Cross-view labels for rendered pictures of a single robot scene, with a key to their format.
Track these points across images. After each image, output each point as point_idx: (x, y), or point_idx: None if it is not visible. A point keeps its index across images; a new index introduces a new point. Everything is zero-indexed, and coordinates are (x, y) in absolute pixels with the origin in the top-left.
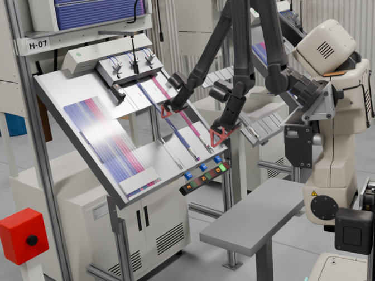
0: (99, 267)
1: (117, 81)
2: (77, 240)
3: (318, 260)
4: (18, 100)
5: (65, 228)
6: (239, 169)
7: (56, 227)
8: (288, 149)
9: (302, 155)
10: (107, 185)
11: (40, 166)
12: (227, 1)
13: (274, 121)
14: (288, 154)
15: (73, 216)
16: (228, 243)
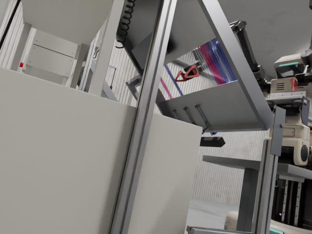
0: (205, 227)
1: None
2: (165, 190)
3: (237, 214)
4: None
5: (141, 171)
6: None
7: (141, 165)
8: (302, 111)
9: (306, 116)
10: (259, 100)
11: (158, 50)
12: (241, 21)
13: None
14: (302, 114)
15: (178, 144)
16: (306, 170)
